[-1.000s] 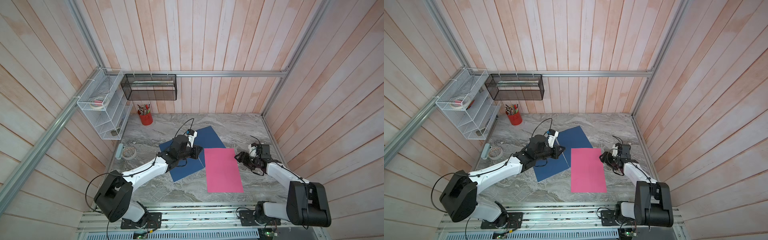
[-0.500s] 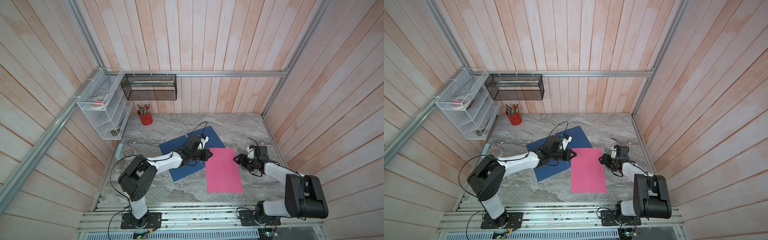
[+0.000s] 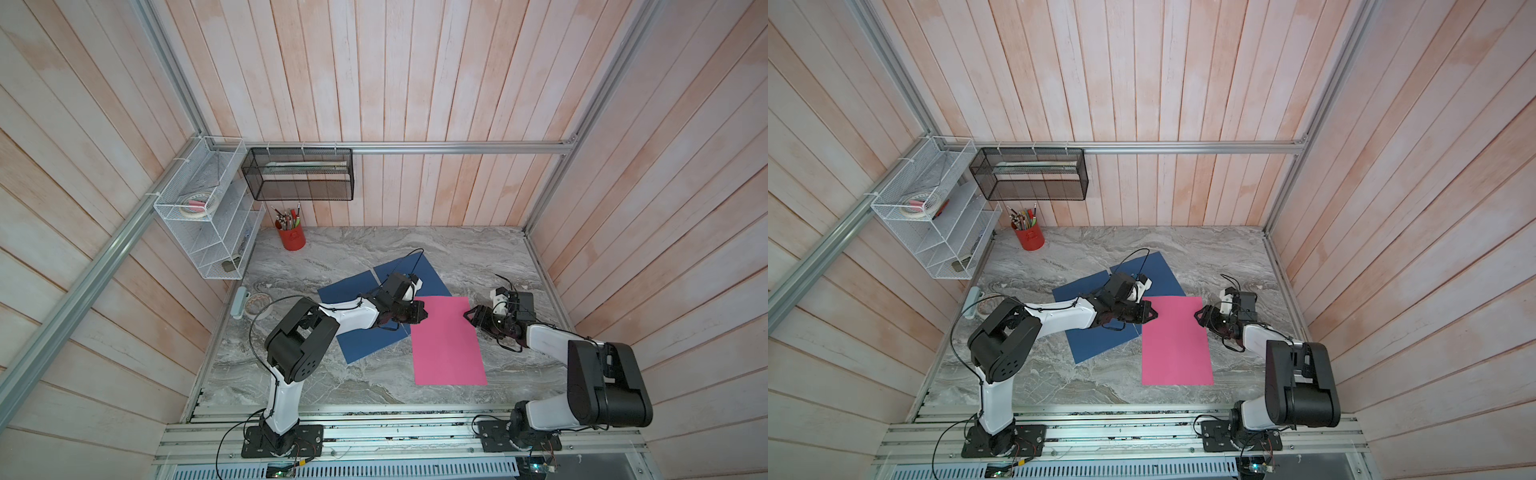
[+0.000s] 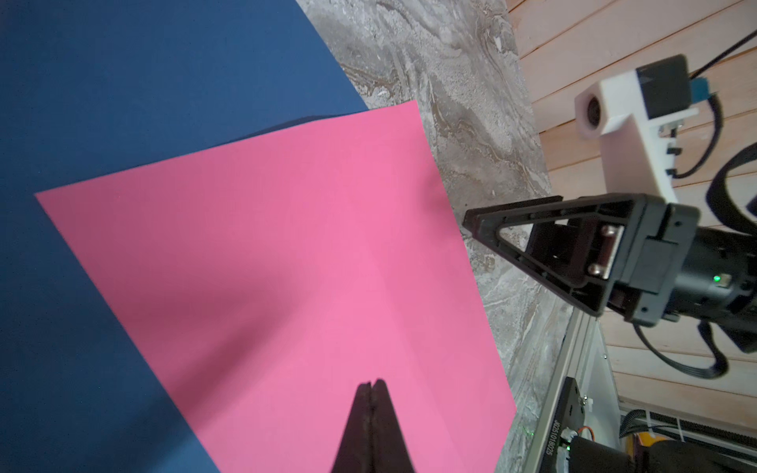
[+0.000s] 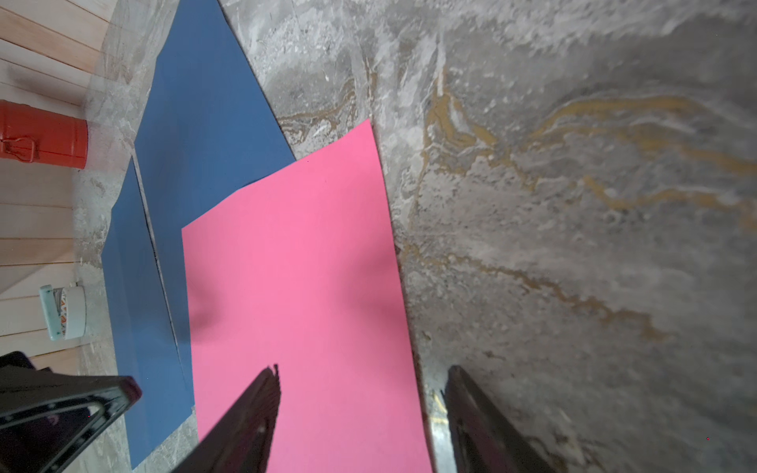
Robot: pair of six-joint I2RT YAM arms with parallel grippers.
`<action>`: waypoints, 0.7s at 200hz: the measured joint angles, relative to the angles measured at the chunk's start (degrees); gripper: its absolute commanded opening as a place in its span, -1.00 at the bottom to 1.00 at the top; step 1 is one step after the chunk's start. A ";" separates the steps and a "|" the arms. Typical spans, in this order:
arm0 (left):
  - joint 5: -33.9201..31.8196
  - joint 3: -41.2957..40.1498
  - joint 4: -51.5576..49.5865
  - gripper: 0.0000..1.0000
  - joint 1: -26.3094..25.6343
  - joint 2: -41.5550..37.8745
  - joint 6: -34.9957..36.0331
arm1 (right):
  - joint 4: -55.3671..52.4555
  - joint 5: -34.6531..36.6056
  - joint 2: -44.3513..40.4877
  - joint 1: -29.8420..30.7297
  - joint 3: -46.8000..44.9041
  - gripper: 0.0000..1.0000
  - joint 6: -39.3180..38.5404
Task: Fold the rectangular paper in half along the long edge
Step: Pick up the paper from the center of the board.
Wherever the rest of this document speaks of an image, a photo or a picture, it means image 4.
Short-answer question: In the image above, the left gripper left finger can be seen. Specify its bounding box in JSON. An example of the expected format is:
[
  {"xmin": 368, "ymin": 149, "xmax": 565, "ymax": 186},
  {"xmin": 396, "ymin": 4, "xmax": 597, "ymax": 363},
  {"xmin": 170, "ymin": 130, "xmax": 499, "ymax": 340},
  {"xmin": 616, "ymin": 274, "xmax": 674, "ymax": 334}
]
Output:
[{"xmin": 331, "ymin": 382, "xmax": 373, "ymax": 473}]

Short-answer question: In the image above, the aluminium frame rail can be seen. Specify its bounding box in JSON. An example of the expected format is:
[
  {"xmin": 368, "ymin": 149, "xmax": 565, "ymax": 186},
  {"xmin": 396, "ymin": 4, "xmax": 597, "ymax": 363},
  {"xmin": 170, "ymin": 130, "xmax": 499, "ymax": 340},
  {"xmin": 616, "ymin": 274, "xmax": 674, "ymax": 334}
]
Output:
[{"xmin": 522, "ymin": 309, "xmax": 622, "ymax": 472}]

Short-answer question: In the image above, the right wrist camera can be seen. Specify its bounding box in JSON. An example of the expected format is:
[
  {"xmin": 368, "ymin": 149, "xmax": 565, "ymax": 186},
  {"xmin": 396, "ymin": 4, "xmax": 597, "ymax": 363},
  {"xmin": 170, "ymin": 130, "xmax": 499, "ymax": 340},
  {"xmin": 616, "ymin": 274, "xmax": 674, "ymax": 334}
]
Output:
[{"xmin": 575, "ymin": 54, "xmax": 712, "ymax": 203}]

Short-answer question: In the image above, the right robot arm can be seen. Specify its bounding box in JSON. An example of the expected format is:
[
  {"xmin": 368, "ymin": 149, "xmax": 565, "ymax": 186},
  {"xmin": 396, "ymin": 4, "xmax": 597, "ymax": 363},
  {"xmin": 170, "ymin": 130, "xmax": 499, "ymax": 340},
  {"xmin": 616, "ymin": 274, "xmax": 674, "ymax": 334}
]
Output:
[{"xmin": 462, "ymin": 146, "xmax": 756, "ymax": 353}]

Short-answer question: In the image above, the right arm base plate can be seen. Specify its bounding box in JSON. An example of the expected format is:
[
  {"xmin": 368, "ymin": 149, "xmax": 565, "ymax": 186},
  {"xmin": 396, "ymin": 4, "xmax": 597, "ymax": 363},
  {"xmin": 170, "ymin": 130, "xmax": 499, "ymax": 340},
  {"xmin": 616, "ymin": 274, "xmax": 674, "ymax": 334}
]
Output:
[{"xmin": 522, "ymin": 376, "xmax": 585, "ymax": 472}]

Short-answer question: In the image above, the left blue paper sheet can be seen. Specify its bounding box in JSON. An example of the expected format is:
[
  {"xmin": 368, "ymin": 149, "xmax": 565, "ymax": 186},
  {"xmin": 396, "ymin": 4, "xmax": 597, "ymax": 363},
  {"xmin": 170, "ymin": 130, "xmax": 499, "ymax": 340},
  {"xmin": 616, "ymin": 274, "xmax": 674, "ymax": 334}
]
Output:
[{"xmin": 0, "ymin": 0, "xmax": 371, "ymax": 473}]

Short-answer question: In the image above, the pink rectangular paper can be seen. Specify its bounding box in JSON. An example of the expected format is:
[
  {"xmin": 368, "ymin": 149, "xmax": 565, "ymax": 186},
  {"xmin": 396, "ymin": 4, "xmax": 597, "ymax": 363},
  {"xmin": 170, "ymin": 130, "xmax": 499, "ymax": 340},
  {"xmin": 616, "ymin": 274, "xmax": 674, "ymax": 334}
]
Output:
[{"xmin": 37, "ymin": 102, "xmax": 516, "ymax": 472}]

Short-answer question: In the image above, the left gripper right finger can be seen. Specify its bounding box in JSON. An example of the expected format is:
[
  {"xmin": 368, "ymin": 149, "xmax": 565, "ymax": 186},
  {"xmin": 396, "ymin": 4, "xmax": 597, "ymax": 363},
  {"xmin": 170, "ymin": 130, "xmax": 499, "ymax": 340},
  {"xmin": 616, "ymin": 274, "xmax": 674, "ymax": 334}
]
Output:
[{"xmin": 370, "ymin": 380, "xmax": 415, "ymax": 473}]

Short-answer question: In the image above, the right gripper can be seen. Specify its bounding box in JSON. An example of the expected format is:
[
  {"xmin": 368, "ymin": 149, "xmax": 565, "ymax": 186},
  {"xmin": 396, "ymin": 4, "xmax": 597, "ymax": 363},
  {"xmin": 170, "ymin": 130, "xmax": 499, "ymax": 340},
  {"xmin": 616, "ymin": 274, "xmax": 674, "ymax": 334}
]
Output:
[{"xmin": 462, "ymin": 194, "xmax": 701, "ymax": 327}]

